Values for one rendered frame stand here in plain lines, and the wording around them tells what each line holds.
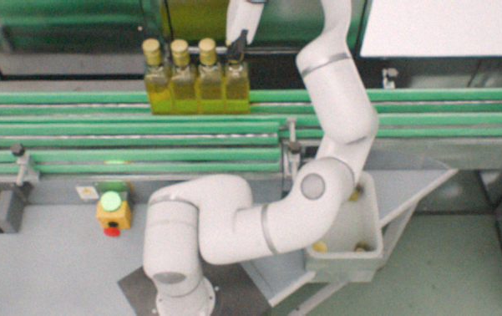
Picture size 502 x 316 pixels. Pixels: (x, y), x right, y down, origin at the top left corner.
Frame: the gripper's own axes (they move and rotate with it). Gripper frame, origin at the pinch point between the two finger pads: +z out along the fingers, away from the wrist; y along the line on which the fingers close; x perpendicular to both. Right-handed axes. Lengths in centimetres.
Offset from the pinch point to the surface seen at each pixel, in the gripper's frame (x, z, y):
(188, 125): -5.8, 21.7, 6.4
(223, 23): -1.4, 6.5, -12.5
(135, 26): -20.9, 15.7, -15.8
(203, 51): -6.2, 1.8, 1.6
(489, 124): 64, 7, 3
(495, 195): 113, 66, -16
